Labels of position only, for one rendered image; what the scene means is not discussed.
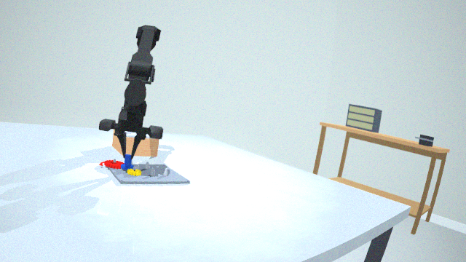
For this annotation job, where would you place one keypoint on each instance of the red gear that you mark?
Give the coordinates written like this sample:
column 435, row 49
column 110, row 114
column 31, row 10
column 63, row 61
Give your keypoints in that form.
column 111, row 164

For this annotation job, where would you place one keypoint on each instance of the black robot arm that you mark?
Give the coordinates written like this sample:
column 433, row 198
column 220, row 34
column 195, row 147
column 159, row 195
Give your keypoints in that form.
column 139, row 69

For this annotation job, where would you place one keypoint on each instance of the blue gear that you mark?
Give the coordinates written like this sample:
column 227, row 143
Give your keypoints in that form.
column 127, row 165

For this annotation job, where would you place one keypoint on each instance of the yellow gear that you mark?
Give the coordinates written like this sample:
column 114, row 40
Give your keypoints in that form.
column 134, row 172

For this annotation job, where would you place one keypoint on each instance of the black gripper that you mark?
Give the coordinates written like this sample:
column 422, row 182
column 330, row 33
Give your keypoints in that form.
column 154, row 132

